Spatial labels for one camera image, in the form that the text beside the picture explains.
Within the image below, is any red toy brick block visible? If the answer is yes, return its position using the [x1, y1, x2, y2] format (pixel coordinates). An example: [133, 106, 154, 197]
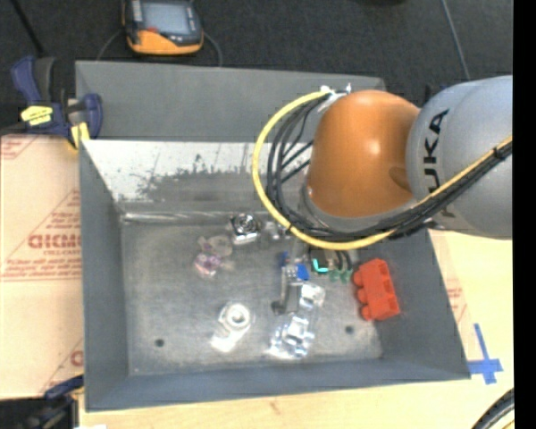
[351, 257, 402, 323]

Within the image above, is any clear glass jar metal lid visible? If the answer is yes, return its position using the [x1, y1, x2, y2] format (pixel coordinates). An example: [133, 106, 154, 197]
[229, 212, 262, 246]

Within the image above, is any small clear glass cube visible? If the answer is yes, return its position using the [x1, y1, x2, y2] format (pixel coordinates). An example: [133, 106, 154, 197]
[299, 282, 327, 312]

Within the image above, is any grey metal bin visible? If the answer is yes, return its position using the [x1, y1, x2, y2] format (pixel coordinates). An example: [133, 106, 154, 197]
[74, 60, 472, 413]

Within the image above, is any small blue plastic piece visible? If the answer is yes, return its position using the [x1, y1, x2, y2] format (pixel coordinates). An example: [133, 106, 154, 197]
[277, 251, 311, 282]

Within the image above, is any clear pink-tinted glass piece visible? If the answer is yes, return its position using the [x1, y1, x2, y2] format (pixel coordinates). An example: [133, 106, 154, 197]
[193, 233, 235, 280]

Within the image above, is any brown cardboard board red print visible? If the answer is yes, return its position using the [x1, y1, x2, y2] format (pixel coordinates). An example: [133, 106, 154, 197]
[0, 134, 86, 401]

